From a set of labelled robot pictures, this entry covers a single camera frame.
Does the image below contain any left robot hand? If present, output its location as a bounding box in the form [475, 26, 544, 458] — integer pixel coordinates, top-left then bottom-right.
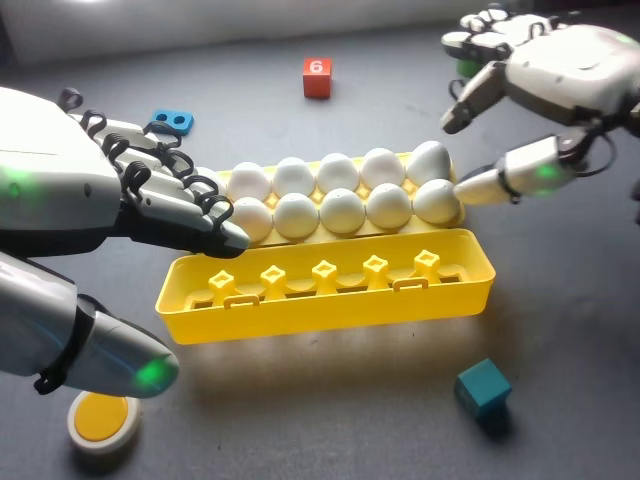
[0, 87, 251, 401]

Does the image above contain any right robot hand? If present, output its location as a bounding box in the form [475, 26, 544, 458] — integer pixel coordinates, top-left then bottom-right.
[439, 3, 640, 206]

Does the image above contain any egg half with yellow yolk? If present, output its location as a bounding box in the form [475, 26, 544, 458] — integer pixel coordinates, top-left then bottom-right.
[67, 390, 142, 454]

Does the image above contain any yellow plastic egg carton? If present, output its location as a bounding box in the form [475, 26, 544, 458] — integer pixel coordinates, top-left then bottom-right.
[154, 152, 497, 346]

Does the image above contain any green block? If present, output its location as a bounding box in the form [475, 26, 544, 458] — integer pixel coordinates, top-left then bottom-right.
[453, 55, 484, 79]

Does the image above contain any blue block with two holes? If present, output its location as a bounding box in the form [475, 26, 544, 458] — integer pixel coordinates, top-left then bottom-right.
[149, 109, 194, 137]

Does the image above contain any white backdrop panel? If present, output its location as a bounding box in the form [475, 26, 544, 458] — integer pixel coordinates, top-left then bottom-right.
[0, 0, 640, 64]

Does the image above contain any grey table cloth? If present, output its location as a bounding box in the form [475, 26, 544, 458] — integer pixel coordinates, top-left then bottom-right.
[0, 19, 640, 480]

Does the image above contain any red number cube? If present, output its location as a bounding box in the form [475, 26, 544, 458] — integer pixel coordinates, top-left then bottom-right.
[302, 57, 334, 100]

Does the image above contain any teal cube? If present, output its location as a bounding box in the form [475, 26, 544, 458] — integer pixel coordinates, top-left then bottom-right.
[453, 357, 513, 424]

